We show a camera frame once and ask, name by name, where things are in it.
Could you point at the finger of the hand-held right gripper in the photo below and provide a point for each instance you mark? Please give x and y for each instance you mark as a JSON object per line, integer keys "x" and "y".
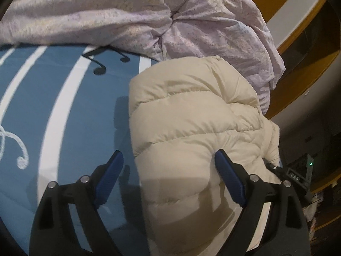
{"x": 274, "y": 169}

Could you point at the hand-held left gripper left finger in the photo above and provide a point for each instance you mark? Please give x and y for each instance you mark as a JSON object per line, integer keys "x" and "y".
{"x": 110, "y": 173}

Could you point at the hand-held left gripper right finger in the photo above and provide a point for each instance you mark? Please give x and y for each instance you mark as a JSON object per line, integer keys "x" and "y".
{"x": 229, "y": 174}

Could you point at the beige puffer jacket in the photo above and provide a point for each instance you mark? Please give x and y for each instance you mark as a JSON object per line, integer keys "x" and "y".
{"x": 191, "y": 128}

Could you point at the blue striped bed sheet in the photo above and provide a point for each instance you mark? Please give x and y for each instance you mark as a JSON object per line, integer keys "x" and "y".
{"x": 66, "y": 106}

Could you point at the wooden cabinet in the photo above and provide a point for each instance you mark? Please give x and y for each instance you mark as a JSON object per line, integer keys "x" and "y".
{"x": 306, "y": 69}

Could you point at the pink floral duvet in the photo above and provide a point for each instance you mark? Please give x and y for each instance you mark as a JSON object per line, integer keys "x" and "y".
{"x": 133, "y": 13}

